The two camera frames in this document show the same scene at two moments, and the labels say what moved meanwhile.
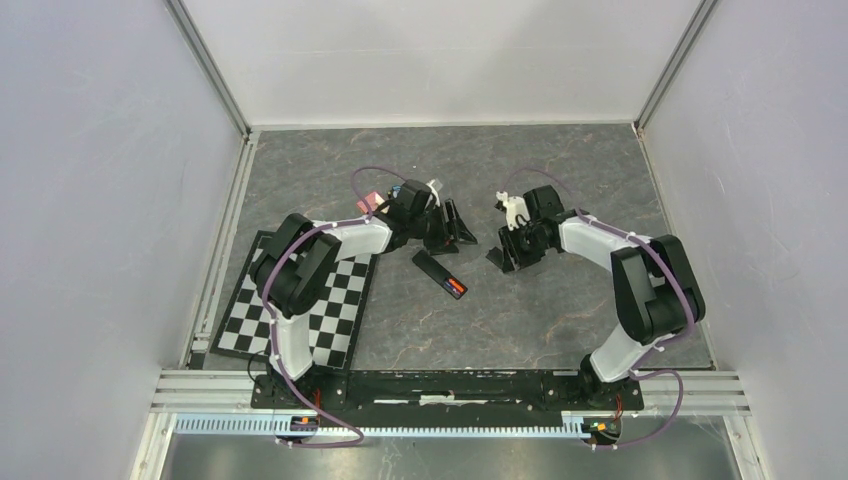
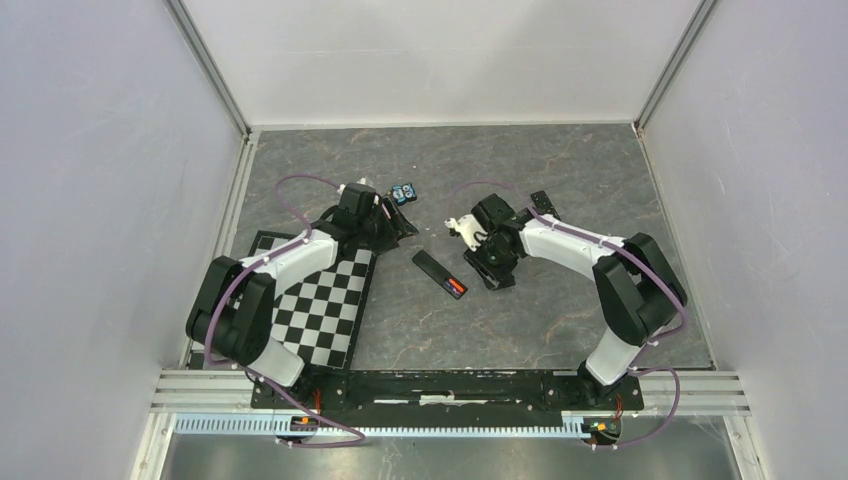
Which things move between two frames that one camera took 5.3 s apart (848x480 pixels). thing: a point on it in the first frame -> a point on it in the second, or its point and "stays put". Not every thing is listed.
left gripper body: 432,228 -> 375,230
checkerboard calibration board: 337,322 stays put
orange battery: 456,285 stays put
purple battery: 454,289 stays put
